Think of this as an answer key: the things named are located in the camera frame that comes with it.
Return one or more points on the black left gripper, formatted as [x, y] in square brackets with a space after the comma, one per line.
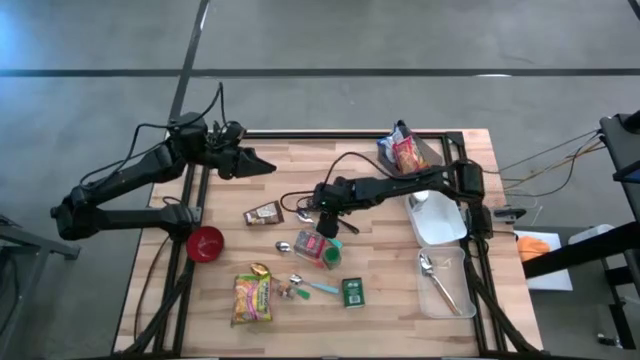
[232, 162]

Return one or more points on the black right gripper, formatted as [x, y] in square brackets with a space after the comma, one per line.
[332, 195]

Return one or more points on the red patterned spice tin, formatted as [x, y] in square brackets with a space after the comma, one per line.
[311, 246]

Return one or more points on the brown snack packet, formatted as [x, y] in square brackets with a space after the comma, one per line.
[263, 213]

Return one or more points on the white-lidded spice jar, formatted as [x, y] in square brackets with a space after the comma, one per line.
[419, 199]

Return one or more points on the blue white snack packet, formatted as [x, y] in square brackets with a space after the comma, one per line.
[387, 145]

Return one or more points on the plain steel spoon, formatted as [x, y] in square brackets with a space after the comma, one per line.
[426, 265]

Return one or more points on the lime chili ramen packet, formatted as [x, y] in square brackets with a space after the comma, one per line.
[251, 300]

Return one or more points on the red noodle packet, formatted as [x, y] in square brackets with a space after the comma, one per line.
[409, 155]

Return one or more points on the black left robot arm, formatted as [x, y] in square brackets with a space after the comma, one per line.
[125, 172]

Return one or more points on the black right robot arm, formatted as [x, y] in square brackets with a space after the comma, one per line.
[400, 182]

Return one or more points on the green spice tin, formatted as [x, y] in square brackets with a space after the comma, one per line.
[353, 292]

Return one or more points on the red bowl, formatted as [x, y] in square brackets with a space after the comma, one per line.
[205, 245]

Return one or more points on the white plastic bin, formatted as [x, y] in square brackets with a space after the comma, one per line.
[440, 225]

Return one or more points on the dark grey plastic bin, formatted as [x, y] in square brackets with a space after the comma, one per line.
[432, 157]

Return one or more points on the clear plastic bin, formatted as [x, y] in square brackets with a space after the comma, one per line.
[457, 270]

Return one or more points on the black clamp device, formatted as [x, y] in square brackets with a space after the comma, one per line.
[507, 213]

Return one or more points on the orange cloth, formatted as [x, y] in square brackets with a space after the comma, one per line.
[532, 248]

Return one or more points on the white paper sheet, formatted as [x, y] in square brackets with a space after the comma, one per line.
[555, 280]

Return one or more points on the grey metal stand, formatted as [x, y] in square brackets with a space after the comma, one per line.
[30, 245]

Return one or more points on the white plastic container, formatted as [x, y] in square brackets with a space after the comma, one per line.
[590, 232]

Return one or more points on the black side desk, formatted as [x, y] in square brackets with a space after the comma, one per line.
[620, 150]

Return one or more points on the black rig frame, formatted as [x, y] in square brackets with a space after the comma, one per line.
[350, 134]

